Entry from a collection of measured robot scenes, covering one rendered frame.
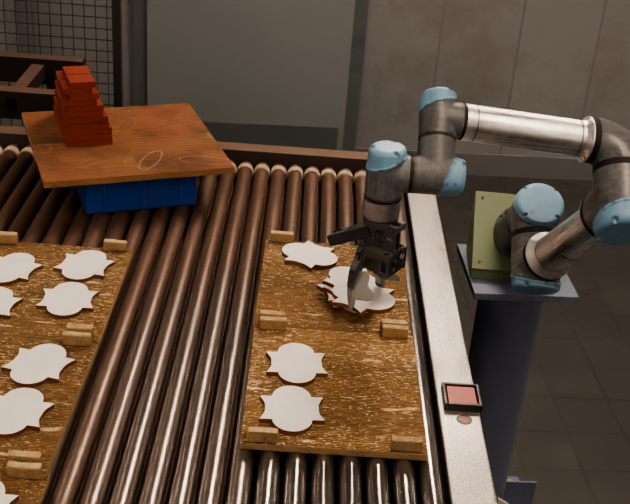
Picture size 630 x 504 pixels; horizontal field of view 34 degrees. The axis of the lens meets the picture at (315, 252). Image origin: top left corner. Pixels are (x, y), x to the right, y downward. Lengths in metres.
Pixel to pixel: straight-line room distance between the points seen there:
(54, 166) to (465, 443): 1.33
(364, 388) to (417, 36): 3.36
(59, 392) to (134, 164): 0.89
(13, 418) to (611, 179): 1.24
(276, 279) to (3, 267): 0.63
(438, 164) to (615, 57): 3.57
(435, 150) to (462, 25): 3.28
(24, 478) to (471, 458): 0.81
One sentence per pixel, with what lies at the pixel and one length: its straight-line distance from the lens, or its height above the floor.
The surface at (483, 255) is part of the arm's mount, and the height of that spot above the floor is 0.93.
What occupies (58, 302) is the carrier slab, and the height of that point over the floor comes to 0.95.
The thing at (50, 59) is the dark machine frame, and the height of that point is 1.02.
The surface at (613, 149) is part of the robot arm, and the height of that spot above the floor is 1.40.
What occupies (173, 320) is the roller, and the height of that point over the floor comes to 0.92.
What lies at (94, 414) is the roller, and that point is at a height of 0.92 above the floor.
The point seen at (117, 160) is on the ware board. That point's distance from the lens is 2.81.
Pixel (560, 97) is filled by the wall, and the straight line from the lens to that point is 5.53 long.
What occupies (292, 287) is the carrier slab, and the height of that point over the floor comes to 0.94.
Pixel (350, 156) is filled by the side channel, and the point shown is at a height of 0.95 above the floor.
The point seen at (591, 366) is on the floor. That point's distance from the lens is 4.09.
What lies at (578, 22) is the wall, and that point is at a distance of 5.43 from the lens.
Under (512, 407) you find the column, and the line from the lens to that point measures 2.93.
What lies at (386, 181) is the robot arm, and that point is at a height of 1.34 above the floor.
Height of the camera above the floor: 2.15
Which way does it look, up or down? 28 degrees down
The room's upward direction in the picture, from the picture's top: 5 degrees clockwise
